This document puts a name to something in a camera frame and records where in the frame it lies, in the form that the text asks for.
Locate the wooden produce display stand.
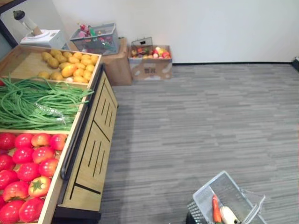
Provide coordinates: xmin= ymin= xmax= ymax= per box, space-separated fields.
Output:
xmin=0 ymin=44 xmax=119 ymax=224

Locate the orange carrot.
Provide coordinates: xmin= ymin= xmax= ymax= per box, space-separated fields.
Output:
xmin=212 ymin=194 xmax=222 ymax=223

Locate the white printed cardboard box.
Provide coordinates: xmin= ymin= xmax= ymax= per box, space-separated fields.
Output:
xmin=127 ymin=44 xmax=173 ymax=82

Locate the red tomato with green stem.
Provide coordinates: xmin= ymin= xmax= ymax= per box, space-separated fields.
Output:
xmin=28 ymin=175 xmax=52 ymax=198

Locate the white radish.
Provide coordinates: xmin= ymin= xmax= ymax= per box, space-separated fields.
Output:
xmin=219 ymin=205 xmax=241 ymax=224

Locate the white weighing scale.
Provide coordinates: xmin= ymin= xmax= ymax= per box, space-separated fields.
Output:
xmin=20 ymin=29 xmax=66 ymax=50

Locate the green long beans bundle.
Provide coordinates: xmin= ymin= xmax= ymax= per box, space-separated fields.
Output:
xmin=0 ymin=73 xmax=95 ymax=131

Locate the clear bottle with dark cap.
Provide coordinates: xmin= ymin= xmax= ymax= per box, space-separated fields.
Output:
xmin=12 ymin=10 xmax=43 ymax=36

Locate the large yellow mango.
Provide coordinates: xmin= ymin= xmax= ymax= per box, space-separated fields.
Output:
xmin=61 ymin=64 xmax=78 ymax=78

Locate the brown cardboard box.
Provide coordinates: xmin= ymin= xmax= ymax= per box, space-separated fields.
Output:
xmin=100 ymin=37 xmax=133 ymax=87

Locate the clear plastic wrap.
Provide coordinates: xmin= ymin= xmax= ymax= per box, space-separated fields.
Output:
xmin=34 ymin=102 xmax=67 ymax=125

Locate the grey plastic basket with toys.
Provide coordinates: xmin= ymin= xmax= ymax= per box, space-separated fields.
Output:
xmin=70 ymin=22 xmax=118 ymax=56

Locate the grey plastic shopping basket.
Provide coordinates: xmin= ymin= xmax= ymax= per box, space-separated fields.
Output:
xmin=185 ymin=170 xmax=266 ymax=224

